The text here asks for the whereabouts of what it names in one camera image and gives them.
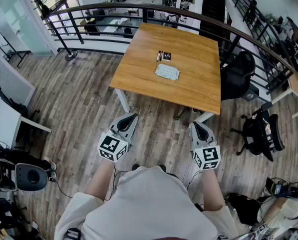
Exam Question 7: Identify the person's right forearm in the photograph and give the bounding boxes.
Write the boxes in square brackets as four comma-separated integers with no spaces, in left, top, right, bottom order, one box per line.
[201,168,226,212]

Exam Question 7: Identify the black device with cables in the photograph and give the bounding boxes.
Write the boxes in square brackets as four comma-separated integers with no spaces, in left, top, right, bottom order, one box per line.
[265,176,298,199]

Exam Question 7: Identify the white wet wipe pack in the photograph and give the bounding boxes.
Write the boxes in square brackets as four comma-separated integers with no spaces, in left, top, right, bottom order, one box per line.
[155,63,181,82]

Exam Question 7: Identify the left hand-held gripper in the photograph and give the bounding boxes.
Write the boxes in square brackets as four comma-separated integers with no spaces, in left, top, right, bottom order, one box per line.
[97,113,139,163]

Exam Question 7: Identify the left hand-held gripper cable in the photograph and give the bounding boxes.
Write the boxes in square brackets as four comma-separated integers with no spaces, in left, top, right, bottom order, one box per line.
[110,165,129,202]

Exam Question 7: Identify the black strap buckle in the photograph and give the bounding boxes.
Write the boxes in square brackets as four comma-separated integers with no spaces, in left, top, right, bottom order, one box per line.
[64,227,82,240]

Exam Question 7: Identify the person's left forearm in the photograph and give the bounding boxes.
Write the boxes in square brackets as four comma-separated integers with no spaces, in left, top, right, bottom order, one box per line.
[85,158,116,203]

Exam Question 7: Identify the grey black office chair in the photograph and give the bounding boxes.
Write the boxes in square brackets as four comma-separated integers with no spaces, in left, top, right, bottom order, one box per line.
[13,161,49,192]

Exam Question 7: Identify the hand-held gripper cable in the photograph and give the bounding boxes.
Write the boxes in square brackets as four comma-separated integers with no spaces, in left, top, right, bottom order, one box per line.
[187,170,202,190]
[110,165,129,202]

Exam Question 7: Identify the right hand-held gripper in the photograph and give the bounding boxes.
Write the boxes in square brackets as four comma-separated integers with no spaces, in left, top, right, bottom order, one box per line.
[190,121,221,171]

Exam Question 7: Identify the white partition panel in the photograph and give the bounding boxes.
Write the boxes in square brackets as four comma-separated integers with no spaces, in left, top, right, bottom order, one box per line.
[0,50,36,110]

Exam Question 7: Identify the black coat rack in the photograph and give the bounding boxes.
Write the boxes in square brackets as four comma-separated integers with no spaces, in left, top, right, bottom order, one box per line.
[25,0,78,62]

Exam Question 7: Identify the right hand-held gripper cable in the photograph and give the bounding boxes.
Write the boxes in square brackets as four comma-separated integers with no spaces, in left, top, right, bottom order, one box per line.
[187,170,202,190]

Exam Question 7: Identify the black mesh office chair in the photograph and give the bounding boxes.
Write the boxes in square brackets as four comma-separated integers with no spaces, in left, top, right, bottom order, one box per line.
[220,50,257,101]

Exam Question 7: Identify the wooden desk with white legs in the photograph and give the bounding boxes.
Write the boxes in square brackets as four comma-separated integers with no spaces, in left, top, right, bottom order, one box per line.
[271,71,298,119]

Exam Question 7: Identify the black waste bin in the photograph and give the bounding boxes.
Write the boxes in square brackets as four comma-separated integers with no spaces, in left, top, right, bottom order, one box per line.
[241,83,260,102]

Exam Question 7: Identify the person's white shirt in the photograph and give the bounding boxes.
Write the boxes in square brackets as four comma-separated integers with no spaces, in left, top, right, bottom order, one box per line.
[54,165,239,240]

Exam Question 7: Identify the black bag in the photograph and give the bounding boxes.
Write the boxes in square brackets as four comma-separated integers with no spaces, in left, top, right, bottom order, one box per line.
[227,192,262,227]

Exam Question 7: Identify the black metal railing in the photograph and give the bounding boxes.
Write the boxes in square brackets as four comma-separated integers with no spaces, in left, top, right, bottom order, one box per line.
[227,0,293,50]

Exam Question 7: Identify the white table leg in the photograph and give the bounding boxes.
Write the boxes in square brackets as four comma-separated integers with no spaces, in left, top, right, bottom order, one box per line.
[114,87,131,114]
[188,111,216,129]

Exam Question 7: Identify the black tilted office chair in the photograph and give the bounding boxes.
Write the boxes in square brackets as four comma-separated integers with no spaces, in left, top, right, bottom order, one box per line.
[230,101,286,163]

